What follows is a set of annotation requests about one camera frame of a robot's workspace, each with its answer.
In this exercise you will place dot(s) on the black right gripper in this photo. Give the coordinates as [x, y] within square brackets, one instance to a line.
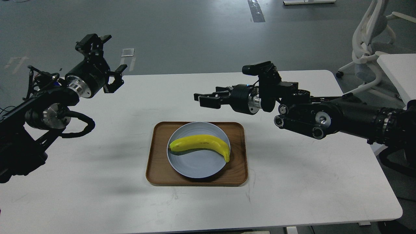
[242, 98]

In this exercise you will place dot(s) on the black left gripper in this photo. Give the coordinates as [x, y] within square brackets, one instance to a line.
[90, 76]

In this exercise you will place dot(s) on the yellow banana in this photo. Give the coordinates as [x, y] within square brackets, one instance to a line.
[202, 141]

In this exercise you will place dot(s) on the light blue plate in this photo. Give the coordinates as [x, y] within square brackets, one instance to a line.
[199, 163]

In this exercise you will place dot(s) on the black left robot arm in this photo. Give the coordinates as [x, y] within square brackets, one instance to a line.
[29, 129]

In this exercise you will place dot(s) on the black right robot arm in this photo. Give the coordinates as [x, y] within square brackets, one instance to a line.
[318, 117]

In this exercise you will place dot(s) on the brown wooden tray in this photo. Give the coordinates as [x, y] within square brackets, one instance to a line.
[161, 173]

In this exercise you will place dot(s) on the white office chair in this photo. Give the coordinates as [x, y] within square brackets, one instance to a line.
[373, 38]

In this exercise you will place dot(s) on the white side desk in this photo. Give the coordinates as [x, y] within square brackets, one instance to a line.
[401, 70]

